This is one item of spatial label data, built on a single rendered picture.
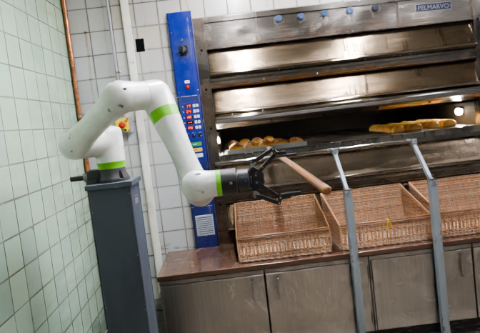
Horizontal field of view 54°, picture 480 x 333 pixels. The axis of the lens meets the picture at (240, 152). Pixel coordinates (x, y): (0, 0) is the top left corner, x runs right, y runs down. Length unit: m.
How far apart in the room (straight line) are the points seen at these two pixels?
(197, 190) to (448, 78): 2.32
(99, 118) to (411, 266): 1.94
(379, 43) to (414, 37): 0.24
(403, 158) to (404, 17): 0.95
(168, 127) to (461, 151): 2.30
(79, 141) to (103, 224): 0.40
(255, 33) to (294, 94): 0.49
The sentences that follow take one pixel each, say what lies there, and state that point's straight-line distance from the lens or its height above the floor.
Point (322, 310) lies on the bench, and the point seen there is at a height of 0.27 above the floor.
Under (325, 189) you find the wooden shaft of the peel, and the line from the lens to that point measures 1.48.
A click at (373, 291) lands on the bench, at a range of 2.95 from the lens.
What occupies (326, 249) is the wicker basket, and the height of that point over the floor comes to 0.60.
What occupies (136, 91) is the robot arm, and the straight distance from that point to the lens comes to 1.79.
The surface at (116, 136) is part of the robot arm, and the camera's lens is 2.17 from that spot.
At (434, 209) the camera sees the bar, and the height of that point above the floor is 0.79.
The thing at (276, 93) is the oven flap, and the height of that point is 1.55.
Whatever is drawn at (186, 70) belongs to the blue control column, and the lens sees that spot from 3.18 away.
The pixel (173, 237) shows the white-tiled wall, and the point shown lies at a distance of 3.30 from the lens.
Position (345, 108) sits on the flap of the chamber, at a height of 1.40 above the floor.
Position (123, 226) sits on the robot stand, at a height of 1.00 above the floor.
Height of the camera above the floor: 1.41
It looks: 4 degrees down
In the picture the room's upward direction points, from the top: 7 degrees counter-clockwise
